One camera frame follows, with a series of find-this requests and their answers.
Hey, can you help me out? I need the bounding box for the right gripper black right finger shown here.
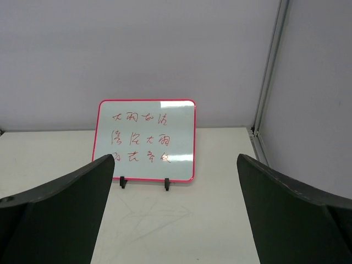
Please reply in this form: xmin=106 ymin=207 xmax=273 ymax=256
xmin=236 ymin=154 xmax=351 ymax=263

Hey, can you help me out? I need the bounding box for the pink framed whiteboard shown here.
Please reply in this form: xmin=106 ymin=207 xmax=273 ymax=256
xmin=92 ymin=99 xmax=196 ymax=183

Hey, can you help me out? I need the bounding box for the black whiteboard stand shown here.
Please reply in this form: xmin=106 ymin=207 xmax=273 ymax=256
xmin=119 ymin=176 xmax=171 ymax=191

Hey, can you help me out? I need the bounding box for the aluminium right corner post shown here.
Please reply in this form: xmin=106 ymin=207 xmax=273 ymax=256
xmin=248 ymin=0 xmax=290 ymax=165

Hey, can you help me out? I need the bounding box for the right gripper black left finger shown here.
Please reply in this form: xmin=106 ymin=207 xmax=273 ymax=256
xmin=1 ymin=155 xmax=115 ymax=263

